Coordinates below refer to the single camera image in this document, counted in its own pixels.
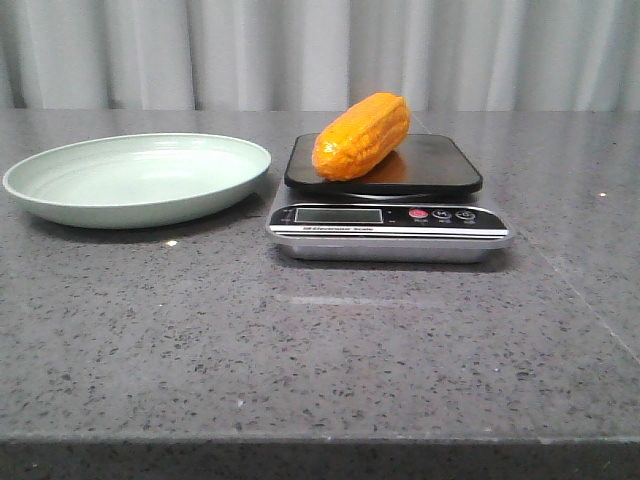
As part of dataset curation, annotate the pale green plate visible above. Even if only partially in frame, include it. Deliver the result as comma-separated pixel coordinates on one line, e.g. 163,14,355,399
3,133,271,229

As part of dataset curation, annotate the silver black kitchen scale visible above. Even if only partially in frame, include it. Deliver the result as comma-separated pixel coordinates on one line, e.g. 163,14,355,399
266,134,514,263

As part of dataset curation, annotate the white pleated curtain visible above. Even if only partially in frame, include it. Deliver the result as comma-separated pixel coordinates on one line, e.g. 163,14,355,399
1,1,639,111

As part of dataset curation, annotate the orange corn cob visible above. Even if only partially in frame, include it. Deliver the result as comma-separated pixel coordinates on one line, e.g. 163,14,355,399
312,92,410,181

